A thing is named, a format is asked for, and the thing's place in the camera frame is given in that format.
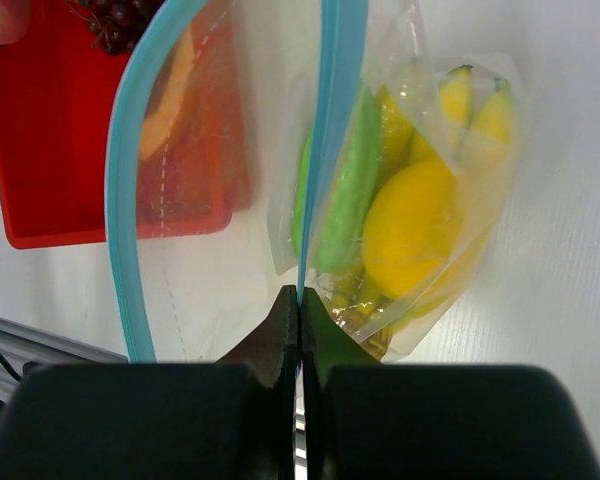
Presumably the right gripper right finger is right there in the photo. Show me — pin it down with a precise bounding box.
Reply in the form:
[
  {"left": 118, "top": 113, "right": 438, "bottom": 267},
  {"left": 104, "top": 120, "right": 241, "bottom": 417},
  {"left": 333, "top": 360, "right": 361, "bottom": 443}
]
[{"left": 299, "top": 289, "right": 600, "bottom": 479}]

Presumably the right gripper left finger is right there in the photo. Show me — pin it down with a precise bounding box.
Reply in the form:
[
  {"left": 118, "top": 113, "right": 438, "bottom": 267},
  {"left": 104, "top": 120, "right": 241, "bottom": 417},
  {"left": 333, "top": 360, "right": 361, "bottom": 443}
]
[{"left": 0, "top": 286, "right": 298, "bottom": 479}]

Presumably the yellow lemon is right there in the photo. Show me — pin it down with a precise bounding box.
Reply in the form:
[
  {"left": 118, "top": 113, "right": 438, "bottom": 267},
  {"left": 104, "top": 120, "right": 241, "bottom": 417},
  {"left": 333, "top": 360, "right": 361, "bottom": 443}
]
[{"left": 361, "top": 158, "right": 464, "bottom": 299}]

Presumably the green cucumber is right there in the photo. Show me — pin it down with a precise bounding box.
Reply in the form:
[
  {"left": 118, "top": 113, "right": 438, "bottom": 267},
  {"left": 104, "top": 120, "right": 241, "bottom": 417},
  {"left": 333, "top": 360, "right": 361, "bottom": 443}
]
[{"left": 307, "top": 86, "right": 382, "bottom": 274}]

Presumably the clear zip top bag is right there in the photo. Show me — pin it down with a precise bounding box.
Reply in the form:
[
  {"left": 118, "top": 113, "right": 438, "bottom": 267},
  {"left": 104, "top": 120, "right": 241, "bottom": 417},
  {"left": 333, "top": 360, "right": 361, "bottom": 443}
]
[{"left": 105, "top": 1, "right": 523, "bottom": 362}]

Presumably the yellow banana bunch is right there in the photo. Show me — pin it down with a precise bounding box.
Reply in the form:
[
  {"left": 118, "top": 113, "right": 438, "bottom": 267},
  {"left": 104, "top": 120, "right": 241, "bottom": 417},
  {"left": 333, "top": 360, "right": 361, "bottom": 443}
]
[{"left": 315, "top": 64, "right": 519, "bottom": 360}]

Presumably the red plastic tray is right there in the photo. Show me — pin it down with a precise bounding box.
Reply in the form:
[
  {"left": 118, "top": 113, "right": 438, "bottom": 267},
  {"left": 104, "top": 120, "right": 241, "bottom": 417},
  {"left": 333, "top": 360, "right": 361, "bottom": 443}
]
[{"left": 0, "top": 1, "right": 251, "bottom": 249}]

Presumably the dark grapes bunch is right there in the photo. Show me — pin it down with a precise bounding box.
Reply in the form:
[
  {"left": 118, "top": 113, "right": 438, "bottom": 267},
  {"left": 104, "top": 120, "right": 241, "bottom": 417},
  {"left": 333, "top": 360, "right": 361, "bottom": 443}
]
[{"left": 64, "top": 0, "right": 164, "bottom": 56}]

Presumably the pink peach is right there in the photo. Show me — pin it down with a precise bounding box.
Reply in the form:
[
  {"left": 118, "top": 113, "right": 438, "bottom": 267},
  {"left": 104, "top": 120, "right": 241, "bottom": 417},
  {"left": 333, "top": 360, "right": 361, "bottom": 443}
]
[{"left": 0, "top": 0, "right": 32, "bottom": 45}]

